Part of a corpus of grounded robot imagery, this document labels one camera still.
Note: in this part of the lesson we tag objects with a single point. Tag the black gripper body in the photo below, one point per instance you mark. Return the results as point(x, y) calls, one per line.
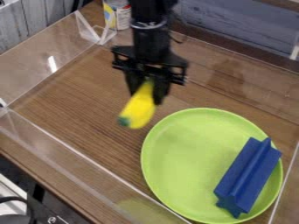
point(150, 54)

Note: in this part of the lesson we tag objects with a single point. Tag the green plate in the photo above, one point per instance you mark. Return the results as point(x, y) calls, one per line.
point(188, 152)

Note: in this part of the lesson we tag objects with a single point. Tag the yellow toy banana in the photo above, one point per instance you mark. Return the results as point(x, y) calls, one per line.
point(140, 110)

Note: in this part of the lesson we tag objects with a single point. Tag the clear acrylic enclosure wall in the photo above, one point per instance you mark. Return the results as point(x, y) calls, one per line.
point(65, 93)

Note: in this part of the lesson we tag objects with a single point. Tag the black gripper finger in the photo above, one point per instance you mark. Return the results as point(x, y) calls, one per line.
point(134, 80)
point(162, 86)

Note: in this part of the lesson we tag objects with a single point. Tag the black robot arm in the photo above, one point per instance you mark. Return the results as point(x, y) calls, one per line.
point(152, 11)

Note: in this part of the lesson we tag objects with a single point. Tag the blue star-shaped block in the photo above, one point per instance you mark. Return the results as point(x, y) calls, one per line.
point(246, 176)

